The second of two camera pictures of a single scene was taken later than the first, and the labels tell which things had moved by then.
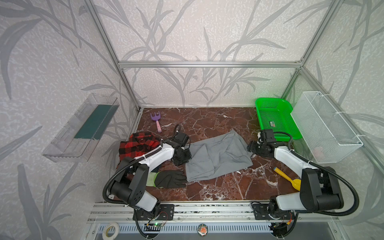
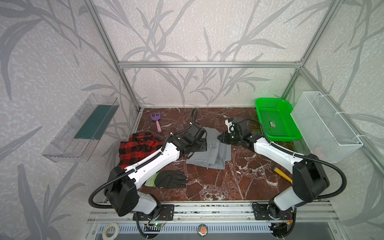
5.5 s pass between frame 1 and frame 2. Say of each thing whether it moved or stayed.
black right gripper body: moved
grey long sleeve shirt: moved
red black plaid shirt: stayed
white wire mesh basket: stayed
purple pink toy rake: stayed
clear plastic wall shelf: stayed
